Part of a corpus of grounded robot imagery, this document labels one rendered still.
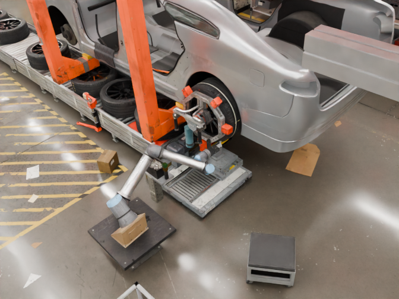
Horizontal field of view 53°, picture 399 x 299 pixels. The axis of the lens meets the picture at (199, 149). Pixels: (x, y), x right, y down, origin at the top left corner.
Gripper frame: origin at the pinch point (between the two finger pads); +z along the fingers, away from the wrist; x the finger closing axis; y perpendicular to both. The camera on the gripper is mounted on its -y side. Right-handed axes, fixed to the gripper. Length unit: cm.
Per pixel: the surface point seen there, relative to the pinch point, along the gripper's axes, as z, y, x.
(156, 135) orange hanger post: -33, -42, -49
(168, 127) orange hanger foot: -14, -42, -49
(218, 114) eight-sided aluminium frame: -2.4, -24.7, 26.8
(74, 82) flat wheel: -22, -167, -187
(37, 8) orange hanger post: -37, -248, -116
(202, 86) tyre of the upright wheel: 5, -57, 19
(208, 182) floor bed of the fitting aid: -12, 34, -48
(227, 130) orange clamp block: -4.2, -6.4, 26.7
